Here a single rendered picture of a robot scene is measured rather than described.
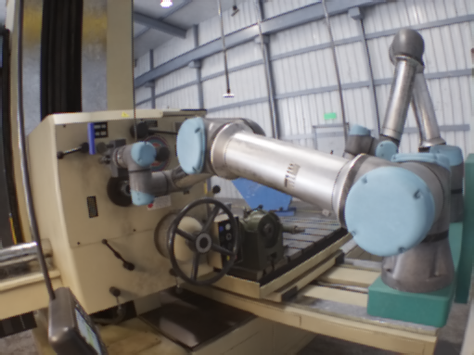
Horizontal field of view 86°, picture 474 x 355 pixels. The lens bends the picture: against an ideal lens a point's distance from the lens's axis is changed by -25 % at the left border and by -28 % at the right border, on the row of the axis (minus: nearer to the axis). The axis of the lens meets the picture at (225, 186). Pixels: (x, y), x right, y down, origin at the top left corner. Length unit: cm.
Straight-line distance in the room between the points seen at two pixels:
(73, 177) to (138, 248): 43
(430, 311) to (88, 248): 119
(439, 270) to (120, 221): 118
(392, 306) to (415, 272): 8
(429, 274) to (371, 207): 21
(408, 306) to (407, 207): 23
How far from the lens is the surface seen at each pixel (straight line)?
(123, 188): 130
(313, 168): 49
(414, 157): 54
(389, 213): 41
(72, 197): 130
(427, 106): 118
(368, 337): 179
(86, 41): 218
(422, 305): 58
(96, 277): 139
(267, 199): 782
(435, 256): 58
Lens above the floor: 166
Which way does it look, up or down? 6 degrees down
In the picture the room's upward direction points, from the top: 5 degrees counter-clockwise
